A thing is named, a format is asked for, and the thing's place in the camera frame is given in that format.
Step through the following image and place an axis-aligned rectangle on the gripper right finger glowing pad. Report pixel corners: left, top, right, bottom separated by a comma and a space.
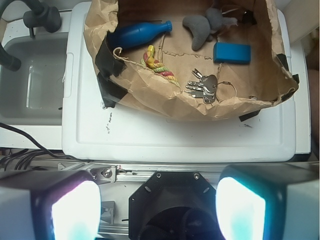
215, 163, 320, 240

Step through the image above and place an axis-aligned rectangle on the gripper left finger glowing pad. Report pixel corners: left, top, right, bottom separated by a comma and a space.
0, 170, 101, 240

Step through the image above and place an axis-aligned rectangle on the silver key bunch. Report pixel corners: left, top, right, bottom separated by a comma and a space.
185, 68, 237, 104

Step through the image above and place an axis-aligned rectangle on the white plastic lid platform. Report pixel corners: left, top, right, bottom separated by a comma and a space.
62, 2, 296, 164

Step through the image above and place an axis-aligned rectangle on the grey plastic bin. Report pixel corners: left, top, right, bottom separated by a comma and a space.
0, 32, 68, 126

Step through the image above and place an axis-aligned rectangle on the blue rectangular block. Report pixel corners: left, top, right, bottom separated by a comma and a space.
213, 42, 251, 64

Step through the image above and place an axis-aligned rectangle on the brown paper bag tray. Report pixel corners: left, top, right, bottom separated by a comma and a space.
83, 0, 299, 121

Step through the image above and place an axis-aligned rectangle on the blue plastic bottle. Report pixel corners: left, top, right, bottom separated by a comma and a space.
107, 20, 173, 50

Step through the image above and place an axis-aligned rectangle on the grey plush toy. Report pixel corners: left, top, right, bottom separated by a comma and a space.
182, 7, 238, 51

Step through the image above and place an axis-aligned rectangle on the black clamp knob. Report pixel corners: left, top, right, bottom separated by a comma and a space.
23, 4, 62, 39

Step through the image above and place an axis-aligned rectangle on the black cable bundle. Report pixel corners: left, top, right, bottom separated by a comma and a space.
0, 121, 76, 171

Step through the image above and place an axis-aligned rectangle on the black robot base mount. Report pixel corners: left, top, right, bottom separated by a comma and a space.
128, 171, 223, 240

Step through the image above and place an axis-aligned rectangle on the black hose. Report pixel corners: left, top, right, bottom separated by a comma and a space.
0, 0, 46, 73

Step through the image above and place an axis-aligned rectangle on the multicolour twisted rope toy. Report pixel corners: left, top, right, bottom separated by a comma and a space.
140, 45, 180, 87

